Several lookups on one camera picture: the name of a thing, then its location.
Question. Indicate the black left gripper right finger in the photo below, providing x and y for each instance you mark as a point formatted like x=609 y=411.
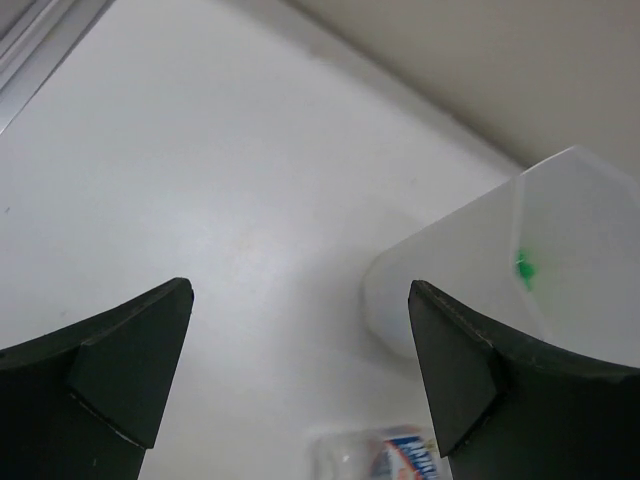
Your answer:
x=505 y=405

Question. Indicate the white octagonal plastic bin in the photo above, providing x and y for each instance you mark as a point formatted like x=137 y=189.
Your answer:
x=553 y=252

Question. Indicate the aluminium table frame rail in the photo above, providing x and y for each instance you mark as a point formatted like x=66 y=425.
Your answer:
x=36 y=38

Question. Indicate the clear bottle red blue label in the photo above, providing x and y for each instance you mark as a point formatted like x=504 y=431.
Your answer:
x=392 y=453

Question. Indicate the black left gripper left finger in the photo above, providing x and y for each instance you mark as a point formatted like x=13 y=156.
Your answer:
x=87 y=401

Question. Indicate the green plastic soda bottle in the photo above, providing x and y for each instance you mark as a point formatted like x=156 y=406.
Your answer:
x=526 y=268

